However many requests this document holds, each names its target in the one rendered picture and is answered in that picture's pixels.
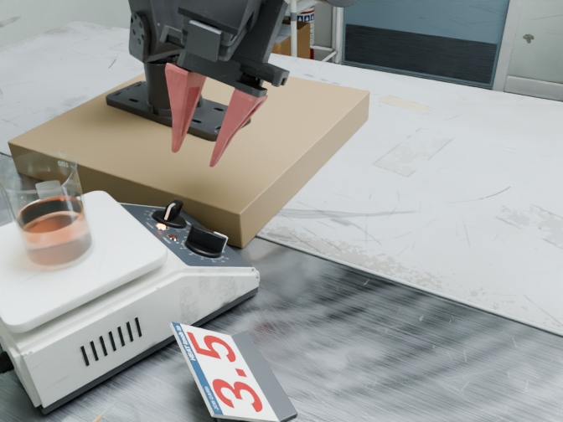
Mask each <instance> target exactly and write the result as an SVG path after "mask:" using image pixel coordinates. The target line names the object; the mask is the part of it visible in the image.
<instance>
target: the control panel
mask: <svg viewBox="0 0 563 422"><path fill-rule="evenodd" d="M120 205H121V206H122V207H123V208H124V209H125V210H126V211H127V212H128V213H129V214H130V215H132V216H133V217H134V218H135V219H136V220H137V221H138V222H139V223H140V224H142V225H143V226H144V227H145V228H146V229H147V230H148V231H149V232H151V233H152V234H153V235H154V236H155V237H156V238H157V239H158V240H160V241H161V242H162V243H163V244H164V245H165V246H166V247H167V248H168V249H170V250H171V251H172V252H173V253H174V254H175V255H176V256H177V257H178V258H179V259H180V260H181V261H182V262H183V263H184V264H186V265H188V266H203V267H254V266H253V265H252V264H250V263H249V262H248V261H247V260H245V259H244V258H243V257H241V256H240V255H239V254H237V253H236V252H235V251H233V250H232V249H231V248H230V247H229V246H228V245H227V244H226V245H225V247H224V250H223V251H222V253H221V256H220V257H219V258H208V257H204V256H202V255H198V254H195V253H194V252H193V251H191V250H189V249H188V248H187V247H186V246H185V241H186V239H187V237H188V234H189V231H190V228H191V225H192V224H197V225H199V226H201V227H204V226H203V225H202V224H200V223H199V222H198V221H196V220H195V219H194V218H192V217H191V216H190V215H189V214H187V213H186V212H185V211H183V210H181V211H180V214H179V216H181V217H182V218H184V219H185V221H186V222H187V225H186V227H185V228H183V229H176V228H172V227H168V226H166V225H165V227H166V229H161V228H159V227H158V226H157V225H158V224H160V223H159V222H158V221H156V220H155V219H154V218H153V217H152V213H153V212H154V211H157V210H165V208H155V207H148V206H139V205H130V204H123V203H120ZM170 234H174V235H176V236H178V239H172V238H170V237H169V235H170Z"/></svg>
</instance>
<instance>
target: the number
mask: <svg viewBox="0 0 563 422"><path fill-rule="evenodd" d="M182 328H183V330H184V333H185V335H186V337H187V339H188V340H189V343H190V345H191V347H192V349H193V350H194V353H195V356H196V358H197V359H198V361H199V364H200V366H201V368H202V369H203V371H204V374H205V376H206V378H207V380H208V382H209V385H210V387H211V388H212V390H213V392H214V395H215V397H216V398H217V400H218V403H219V405H220V408H221V409H222V411H225V412H232V413H239V414H252V415H258V416H265V417H271V415H270V414H269V412H268V410H267V408H266V406H265V405H264V403H263V401H262V400H261V397H260V395H259V394H258V393H257V391H256V388H255V386H254V385H253V383H252V382H251V380H250V378H249V376H248V374H247V372H246V371H245V369H244V367H243V365H242V364H241V362H240V360H239V359H238V357H237V355H236V353H235V351H234V349H233V347H232V346H231V344H230V342H229V340H228V338H227V337H226V336H222V335H219V334H215V333H212V332H205V331H201V330H198V329H193V328H190V327H184V326H182Z"/></svg>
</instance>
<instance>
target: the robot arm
mask: <svg viewBox="0 0 563 422"><path fill-rule="evenodd" d="M313 1H316V2H320V3H325V4H328V5H332V6H334V7H338V8H346V7H349V6H351V5H353V4H355V3H356V2H358V1H359V0H313ZM128 2H129V7H130V10H131V14H132V15H131V22H130V33H129V44H128V49H129V54H130V55H131V56H133V57H134V58H136V59H138V60H139V61H141V62H142V63H143V67H144V72H145V77H146V81H138V82H136V83H134V84H131V85H129V86H126V87H124V88H122V89H119V90H116V91H114V92H112V93H110V94H108V95H106V103H107V105H109V106H112V107H115V108H117V109H120V110H123V111H126V112H129V113H132V114H134V115H137V116H140V117H143V118H146V119H148V120H151V121H155V122H158V123H160V124H163V125H165V126H170V127H172V152H174V153H175V152H178V151H179V150H180V147H181V146H182V144H183V140H184V138H185V136H186V134H187V133H189V134H192V135H194V136H198V137H201V138H203V139H206V140H209V141H211V142H216V143H215V146H214V150H213V153H212V157H211V160H210V163H209V166H210V167H214V166H215V165H216V164H217V163H218V161H219V160H220V158H221V157H222V155H223V153H224V152H225V149H226V148H227V146H228V145H229V144H230V142H231V140H232V139H233V137H234V136H235V134H236V133H237V131H238V130H240V129H241V128H243V127H245V126H247V125H249V124H250V123H251V117H252V116H253V115H254V113H255V112H256V111H257V110H258V109H259V108H260V107H261V106H262V104H263V103H264V102H265V101H266V99H267V96H268V95H267V94H266V92H267V89H266V88H264V87H262V85H263V82H264V81H266V82H269V83H271V85H273V86H275V87H280V85H282V86H284V85H285V84H286V82H287V78H288V75H289V74H290V71H289V70H286V69H283V68H281V67H278V66H276V65H274V64H270V63H268V60H269V58H270V55H271V51H272V49H273V46H274V43H275V41H276V37H277V35H278V32H279V29H280V27H281V25H282V20H283V18H284V16H285V13H286V10H287V6H288V4H287V3H286V1H285V0H128ZM207 77H209V78H210V79H213V80H217V81H219V82H221V83H224V84H226V85H229V86H232V87H234V88H235V89H234V92H233V94H232V96H231V99H230V103H229V105H224V104H220V103H218V102H215V101H212V100H207V99H204V98H203V96H202V94H201V92H202V89H203V87H204V82H205V81H206V78H207Z"/></svg>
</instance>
